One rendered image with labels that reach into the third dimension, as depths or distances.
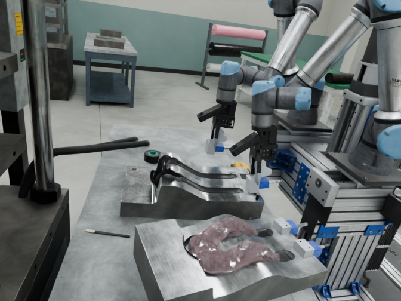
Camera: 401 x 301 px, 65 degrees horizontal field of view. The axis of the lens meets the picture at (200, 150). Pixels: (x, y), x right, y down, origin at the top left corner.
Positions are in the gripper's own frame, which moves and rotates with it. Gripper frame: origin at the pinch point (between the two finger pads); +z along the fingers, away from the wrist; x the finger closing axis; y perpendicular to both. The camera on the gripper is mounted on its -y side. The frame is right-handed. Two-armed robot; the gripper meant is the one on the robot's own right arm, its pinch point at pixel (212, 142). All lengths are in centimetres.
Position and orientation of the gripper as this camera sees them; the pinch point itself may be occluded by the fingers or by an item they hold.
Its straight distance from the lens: 139.0
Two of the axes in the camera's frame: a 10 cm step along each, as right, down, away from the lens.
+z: -1.4, 9.0, 4.1
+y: 9.8, 0.8, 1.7
